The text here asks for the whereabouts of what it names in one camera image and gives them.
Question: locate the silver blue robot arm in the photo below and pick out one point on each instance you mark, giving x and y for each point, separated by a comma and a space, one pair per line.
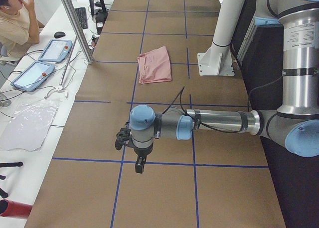
183, 28

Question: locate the aluminium frame post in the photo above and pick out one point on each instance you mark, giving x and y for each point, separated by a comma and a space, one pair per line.
70, 10

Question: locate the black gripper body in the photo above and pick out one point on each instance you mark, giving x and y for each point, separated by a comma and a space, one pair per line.
141, 152

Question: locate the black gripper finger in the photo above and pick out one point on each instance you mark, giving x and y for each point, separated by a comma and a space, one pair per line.
140, 164

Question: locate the pink Snoopy t-shirt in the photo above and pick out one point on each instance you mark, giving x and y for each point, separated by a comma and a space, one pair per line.
154, 66

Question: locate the seated person in beige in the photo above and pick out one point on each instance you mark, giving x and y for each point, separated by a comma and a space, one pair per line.
19, 26

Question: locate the red cylinder object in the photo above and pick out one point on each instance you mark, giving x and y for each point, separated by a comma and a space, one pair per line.
13, 209

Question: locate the black keyboard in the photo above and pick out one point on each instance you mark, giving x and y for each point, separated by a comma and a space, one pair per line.
82, 17

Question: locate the black computer mouse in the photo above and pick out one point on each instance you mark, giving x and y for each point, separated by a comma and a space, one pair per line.
59, 34

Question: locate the lower teach pendant tablet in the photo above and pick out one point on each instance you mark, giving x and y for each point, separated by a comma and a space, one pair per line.
33, 76

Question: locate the upper teach pendant tablet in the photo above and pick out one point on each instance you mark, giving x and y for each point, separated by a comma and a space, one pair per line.
56, 50

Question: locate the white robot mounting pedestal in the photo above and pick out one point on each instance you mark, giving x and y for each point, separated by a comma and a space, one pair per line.
217, 60

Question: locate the teach pendant tablet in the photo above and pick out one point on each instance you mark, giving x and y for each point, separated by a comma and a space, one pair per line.
33, 76
56, 50

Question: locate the black camera tripod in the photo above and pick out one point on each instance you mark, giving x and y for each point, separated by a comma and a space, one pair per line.
3, 193

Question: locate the clear plastic bag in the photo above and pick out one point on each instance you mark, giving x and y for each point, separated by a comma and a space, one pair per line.
29, 125

